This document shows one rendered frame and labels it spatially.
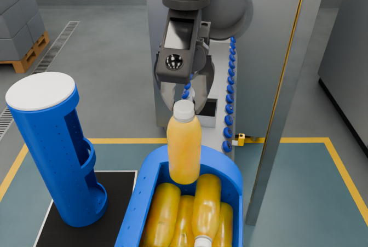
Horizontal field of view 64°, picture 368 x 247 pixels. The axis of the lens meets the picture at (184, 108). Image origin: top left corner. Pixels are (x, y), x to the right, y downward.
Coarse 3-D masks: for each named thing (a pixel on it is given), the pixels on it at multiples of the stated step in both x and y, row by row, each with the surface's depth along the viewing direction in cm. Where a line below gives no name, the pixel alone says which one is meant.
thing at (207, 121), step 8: (192, 96) 114; (208, 96) 114; (216, 96) 114; (208, 104) 113; (216, 104) 115; (200, 112) 117; (208, 112) 116; (216, 112) 118; (200, 120) 121; (208, 120) 121
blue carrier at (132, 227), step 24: (144, 168) 75; (168, 168) 80; (216, 168) 70; (144, 192) 66; (192, 192) 86; (240, 192) 73; (144, 216) 60; (240, 216) 70; (120, 240) 60; (240, 240) 65
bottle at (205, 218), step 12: (204, 180) 77; (216, 180) 77; (204, 192) 74; (216, 192) 74; (204, 204) 71; (216, 204) 72; (192, 216) 71; (204, 216) 68; (216, 216) 70; (192, 228) 69; (204, 228) 67; (216, 228) 68
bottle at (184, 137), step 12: (180, 120) 53; (192, 120) 54; (168, 132) 56; (180, 132) 54; (192, 132) 54; (168, 144) 58; (180, 144) 55; (192, 144) 55; (168, 156) 61; (180, 156) 57; (192, 156) 57; (180, 168) 59; (192, 168) 60; (180, 180) 62; (192, 180) 62
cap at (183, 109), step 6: (180, 102) 54; (186, 102) 54; (192, 102) 54; (174, 108) 53; (180, 108) 53; (186, 108) 53; (192, 108) 53; (174, 114) 54; (180, 114) 52; (186, 114) 52; (192, 114) 53
